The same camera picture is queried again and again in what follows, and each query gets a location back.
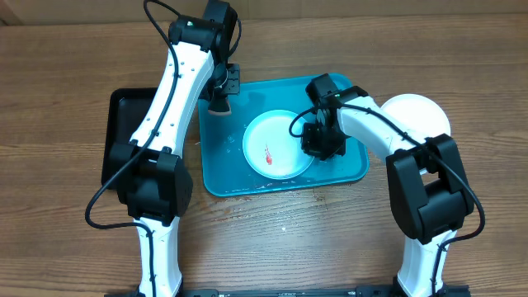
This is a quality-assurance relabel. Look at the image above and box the light blue plate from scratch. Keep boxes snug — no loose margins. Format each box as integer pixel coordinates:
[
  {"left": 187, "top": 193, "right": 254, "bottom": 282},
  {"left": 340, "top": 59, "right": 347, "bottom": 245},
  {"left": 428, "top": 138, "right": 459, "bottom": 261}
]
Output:
[{"left": 243, "top": 110, "right": 314, "bottom": 180}]

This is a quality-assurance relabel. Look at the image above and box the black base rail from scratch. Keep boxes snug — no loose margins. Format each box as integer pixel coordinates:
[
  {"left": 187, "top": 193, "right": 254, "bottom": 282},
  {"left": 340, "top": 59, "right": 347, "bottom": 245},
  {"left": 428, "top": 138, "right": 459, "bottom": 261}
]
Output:
[{"left": 104, "top": 285, "right": 471, "bottom": 297}]

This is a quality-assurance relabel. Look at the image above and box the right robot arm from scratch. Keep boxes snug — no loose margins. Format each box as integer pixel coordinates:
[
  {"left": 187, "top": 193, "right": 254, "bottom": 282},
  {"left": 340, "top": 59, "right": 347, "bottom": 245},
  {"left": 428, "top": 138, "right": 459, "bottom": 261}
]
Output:
[{"left": 298, "top": 73, "right": 474, "bottom": 296}]

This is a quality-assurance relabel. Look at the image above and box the teal plastic tray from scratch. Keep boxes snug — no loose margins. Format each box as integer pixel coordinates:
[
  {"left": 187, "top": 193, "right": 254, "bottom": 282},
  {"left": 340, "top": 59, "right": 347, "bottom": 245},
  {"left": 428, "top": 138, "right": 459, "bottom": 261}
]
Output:
[{"left": 196, "top": 76, "right": 370, "bottom": 197}]

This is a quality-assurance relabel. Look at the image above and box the black plastic tray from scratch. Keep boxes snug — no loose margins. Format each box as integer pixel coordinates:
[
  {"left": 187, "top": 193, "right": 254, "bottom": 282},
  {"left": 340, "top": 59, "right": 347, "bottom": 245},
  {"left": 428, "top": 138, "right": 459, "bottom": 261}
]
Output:
[{"left": 100, "top": 87, "right": 186, "bottom": 191}]

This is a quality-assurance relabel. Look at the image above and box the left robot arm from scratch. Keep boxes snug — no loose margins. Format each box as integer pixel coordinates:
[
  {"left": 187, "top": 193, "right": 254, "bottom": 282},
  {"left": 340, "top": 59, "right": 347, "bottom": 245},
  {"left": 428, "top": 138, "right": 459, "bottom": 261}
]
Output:
[{"left": 101, "top": 1, "right": 242, "bottom": 296}]

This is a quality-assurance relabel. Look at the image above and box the white plate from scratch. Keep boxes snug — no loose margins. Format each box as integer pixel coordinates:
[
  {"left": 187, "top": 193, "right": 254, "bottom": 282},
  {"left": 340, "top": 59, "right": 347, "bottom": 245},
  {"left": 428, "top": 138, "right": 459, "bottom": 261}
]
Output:
[{"left": 381, "top": 93, "right": 451, "bottom": 137}]

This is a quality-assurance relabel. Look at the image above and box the pink green sponge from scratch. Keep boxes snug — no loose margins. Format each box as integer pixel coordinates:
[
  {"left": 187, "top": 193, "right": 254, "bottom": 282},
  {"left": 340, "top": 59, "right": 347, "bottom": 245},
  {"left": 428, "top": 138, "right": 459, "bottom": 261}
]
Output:
[{"left": 208, "top": 97, "right": 232, "bottom": 116}]

